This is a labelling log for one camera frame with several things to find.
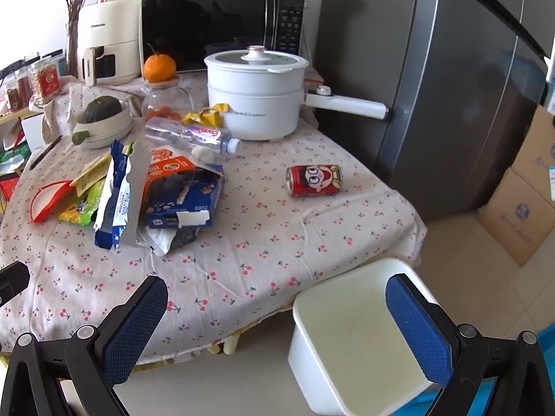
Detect cardboard box with logo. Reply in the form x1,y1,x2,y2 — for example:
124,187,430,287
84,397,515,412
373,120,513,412
478,168,554,266

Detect white electric cooking pot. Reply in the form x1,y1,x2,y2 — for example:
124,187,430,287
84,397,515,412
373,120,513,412
204,45,389,141

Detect blue cracker box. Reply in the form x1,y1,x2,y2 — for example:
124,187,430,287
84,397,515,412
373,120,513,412
144,169,225,229

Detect cream bowl with lid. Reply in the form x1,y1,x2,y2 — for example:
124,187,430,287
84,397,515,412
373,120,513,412
71,99,134,149

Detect black microwave oven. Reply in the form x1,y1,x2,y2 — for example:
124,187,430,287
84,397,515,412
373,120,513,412
139,0,305,72

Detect dried branches in vase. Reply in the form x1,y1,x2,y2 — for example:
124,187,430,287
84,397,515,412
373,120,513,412
57,0,102,79

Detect beige bread ball pouch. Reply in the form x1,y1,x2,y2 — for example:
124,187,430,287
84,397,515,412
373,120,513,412
70,153,111,196

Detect clear plastic water bottle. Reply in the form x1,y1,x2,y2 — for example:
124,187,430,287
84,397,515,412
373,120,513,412
145,118,242,155

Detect dark green pumpkin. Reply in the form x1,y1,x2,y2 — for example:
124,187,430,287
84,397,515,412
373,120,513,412
77,96,122,124

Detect cherry print tablecloth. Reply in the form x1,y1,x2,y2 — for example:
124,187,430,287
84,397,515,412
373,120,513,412
1,80,426,363

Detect red labelled spice jar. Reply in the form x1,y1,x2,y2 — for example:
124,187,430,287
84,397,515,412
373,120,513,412
30,57,60,107

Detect green yellow snack bag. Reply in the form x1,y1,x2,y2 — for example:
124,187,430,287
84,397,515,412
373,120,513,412
57,179,105,226

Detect white tissue ball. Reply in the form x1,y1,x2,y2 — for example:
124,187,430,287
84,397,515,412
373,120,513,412
191,146,215,163

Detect orange snack box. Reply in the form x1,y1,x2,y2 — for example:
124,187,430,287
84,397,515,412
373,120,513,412
147,147,224,187

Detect red cartoon drink can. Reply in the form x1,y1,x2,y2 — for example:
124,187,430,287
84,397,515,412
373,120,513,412
286,164,343,198

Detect orange tangerine on jar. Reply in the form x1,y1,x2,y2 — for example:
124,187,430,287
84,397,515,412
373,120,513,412
142,45,177,83

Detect yellow foil snack wrapper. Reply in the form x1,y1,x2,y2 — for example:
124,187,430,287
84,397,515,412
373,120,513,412
181,103,230,128

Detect glass jar with tangerines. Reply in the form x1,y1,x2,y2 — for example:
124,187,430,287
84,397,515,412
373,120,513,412
142,75,195,121

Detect dark red spice jar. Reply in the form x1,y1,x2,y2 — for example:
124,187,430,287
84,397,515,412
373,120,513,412
5,70,33,113

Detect blue white snack wrapper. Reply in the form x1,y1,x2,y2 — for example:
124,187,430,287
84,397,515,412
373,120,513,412
93,140,152,251

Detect cream air fryer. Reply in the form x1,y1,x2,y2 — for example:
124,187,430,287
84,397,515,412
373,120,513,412
77,0,140,86

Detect white plastic trash bin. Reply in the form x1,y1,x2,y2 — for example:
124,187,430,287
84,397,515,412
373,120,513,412
288,258,434,415

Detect grey printed snack bag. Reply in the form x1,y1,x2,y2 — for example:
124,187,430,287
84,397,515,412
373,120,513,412
137,226,199,257

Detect grey refrigerator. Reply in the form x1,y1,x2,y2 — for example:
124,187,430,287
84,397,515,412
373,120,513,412
314,0,554,220

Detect upper cardboard box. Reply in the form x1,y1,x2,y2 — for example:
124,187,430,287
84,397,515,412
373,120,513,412
512,106,555,206

